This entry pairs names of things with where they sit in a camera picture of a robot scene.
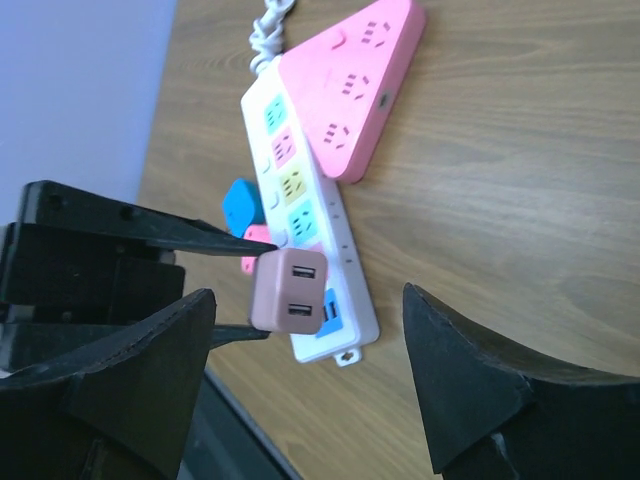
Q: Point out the blue square plug adapter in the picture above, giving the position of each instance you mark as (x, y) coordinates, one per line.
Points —
(242, 207)

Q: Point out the dusty pink USB charger cube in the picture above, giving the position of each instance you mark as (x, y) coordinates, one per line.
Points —
(288, 291)

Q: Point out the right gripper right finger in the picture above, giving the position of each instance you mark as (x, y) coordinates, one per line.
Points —
(495, 409)

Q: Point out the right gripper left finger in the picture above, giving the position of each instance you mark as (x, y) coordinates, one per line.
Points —
(117, 408)

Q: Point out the white multicolour power strip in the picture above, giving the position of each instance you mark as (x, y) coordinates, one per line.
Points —
(303, 209)

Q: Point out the pink triangular power strip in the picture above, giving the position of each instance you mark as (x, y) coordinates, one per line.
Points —
(344, 80)

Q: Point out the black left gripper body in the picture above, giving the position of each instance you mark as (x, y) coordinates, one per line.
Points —
(75, 266)

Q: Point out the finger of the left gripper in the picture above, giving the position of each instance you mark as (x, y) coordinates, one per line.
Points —
(225, 334)
(215, 240)

